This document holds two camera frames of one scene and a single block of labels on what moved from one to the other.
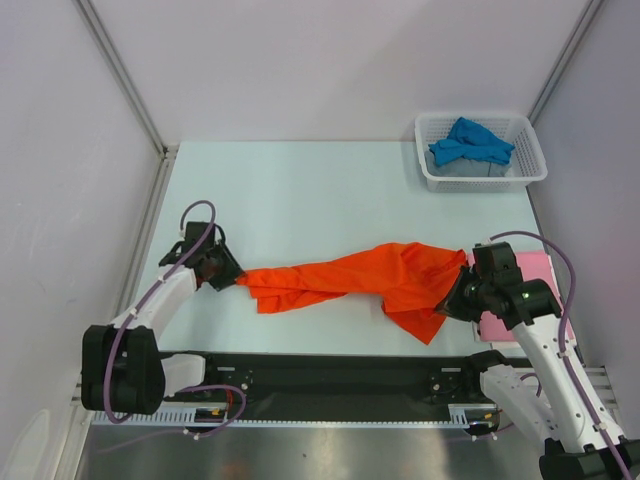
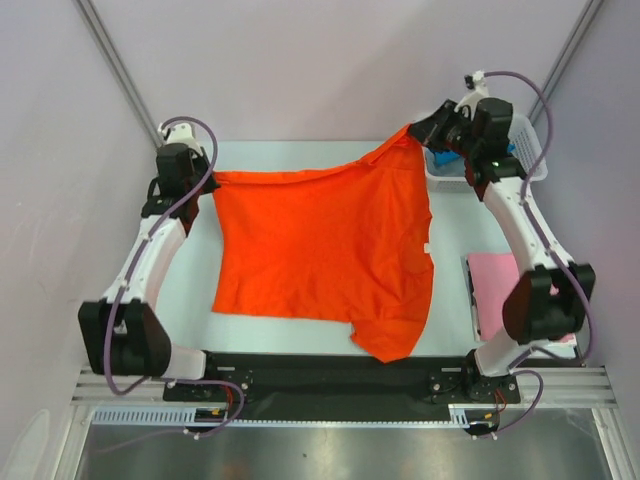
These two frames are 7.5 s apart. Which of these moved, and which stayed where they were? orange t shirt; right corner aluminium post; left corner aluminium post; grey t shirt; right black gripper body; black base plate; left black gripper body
Moved: left black gripper body; orange t shirt; right black gripper body
Stayed: left corner aluminium post; grey t shirt; right corner aluminium post; black base plate
